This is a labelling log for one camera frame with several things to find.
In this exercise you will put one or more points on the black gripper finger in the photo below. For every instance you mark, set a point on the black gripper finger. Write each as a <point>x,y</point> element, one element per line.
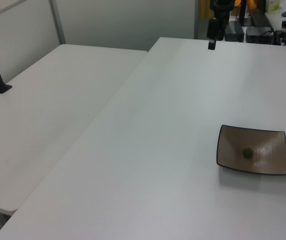
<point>212,32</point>
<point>222,27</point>

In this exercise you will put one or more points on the yellow orange object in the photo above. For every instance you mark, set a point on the yellow orange object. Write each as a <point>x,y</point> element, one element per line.
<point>251,3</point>

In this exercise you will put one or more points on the thin black upright pole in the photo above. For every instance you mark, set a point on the thin black upright pole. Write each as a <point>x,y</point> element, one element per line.
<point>242,12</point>

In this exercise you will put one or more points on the small red green strawberry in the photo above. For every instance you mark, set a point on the small red green strawberry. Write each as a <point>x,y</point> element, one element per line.
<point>247,152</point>

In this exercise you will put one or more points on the black power adapter box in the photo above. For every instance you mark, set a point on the black power adapter box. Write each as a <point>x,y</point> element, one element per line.
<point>235,31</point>

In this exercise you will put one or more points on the black electronics box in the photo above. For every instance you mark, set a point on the black electronics box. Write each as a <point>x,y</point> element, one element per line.
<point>259,34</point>

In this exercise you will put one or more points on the brown square ceramic plate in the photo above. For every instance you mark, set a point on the brown square ceramic plate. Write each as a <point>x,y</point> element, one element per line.
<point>270,150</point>

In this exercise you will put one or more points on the green white box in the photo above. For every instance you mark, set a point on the green white box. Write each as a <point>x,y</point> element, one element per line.
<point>273,5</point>

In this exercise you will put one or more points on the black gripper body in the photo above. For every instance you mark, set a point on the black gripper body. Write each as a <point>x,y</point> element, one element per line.
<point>223,6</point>

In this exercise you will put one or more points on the small black cylinder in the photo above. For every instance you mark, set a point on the small black cylinder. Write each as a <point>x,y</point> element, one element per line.
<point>285,24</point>

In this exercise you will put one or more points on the grey metal partition post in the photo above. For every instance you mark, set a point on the grey metal partition post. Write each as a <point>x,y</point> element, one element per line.
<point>57,22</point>
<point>196,20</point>

